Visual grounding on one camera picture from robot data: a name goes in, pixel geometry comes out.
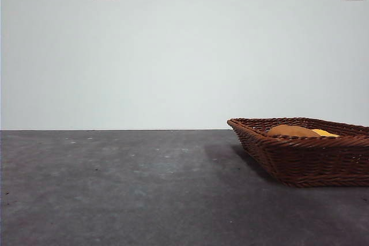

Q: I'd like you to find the brown potato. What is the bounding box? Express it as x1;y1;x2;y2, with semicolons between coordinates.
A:
266;124;321;138

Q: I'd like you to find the brown wicker basket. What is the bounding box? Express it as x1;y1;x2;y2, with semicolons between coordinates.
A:
227;117;369;188

